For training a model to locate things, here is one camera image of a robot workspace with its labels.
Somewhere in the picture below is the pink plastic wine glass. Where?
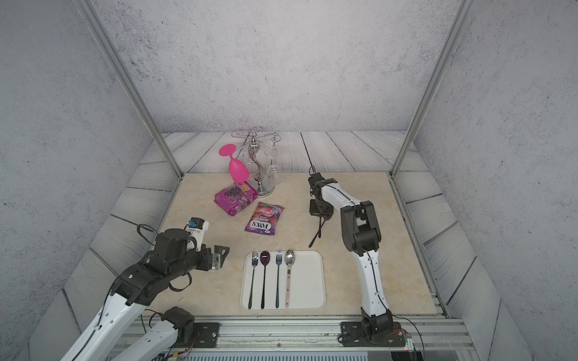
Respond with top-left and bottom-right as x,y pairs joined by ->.
219,144 -> 251,183

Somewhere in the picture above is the right aluminium frame post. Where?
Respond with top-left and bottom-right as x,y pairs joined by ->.
390,0 -> 476,178

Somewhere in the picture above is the dark purple spoon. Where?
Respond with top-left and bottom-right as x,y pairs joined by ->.
308,229 -> 319,248
260,251 -> 271,309

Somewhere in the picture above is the left aluminium frame post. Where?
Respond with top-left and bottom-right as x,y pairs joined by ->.
74,0 -> 185,181

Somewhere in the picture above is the rainbow green fork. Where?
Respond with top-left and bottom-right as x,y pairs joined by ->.
248,251 -> 259,310

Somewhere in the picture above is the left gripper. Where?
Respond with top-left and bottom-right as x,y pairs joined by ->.
168,242 -> 232,282

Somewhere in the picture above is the clear wine glass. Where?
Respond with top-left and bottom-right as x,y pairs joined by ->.
265,146 -> 281,186

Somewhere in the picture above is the Fox's berries candy bag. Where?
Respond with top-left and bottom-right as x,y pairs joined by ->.
245,202 -> 284,236

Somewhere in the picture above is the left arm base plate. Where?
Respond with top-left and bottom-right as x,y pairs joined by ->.
173,322 -> 221,349

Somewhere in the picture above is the white rectangular tray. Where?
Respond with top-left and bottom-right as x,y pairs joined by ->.
240,251 -> 326,312

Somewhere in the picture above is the chrome glass holder stand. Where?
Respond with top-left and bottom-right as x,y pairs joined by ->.
231,127 -> 281,198

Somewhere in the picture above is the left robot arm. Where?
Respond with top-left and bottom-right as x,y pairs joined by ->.
63,229 -> 230,360

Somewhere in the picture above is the aluminium front rail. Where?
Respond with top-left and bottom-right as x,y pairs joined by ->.
107,316 -> 480,361

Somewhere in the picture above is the silver spoon pink handle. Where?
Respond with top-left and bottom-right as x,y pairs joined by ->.
284,250 -> 295,308

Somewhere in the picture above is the aluminium frame post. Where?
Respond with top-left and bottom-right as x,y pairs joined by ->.
390,0 -> 476,178
74,0 -> 185,181

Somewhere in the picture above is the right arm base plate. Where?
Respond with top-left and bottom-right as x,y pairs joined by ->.
337,322 -> 407,347

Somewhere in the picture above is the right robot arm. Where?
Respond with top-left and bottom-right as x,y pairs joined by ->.
308,173 -> 397,338

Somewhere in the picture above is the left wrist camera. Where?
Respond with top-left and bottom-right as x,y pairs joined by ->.
184,218 -> 209,242

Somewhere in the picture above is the magenta grape snack pack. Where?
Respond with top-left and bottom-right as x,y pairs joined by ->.
214,182 -> 258,217

